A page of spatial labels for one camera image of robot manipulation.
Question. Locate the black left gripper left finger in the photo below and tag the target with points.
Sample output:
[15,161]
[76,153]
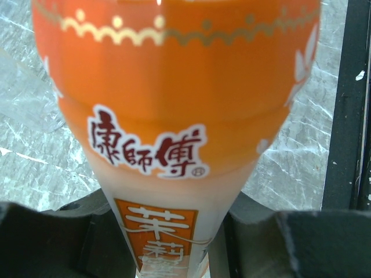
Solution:
[81,239]

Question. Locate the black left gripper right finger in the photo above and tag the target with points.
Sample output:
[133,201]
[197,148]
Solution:
[254,241]

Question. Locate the orange tea bottle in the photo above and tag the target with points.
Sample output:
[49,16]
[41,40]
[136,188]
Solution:
[173,103]

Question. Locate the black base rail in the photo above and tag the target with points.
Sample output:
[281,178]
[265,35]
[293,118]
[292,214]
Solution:
[349,151]

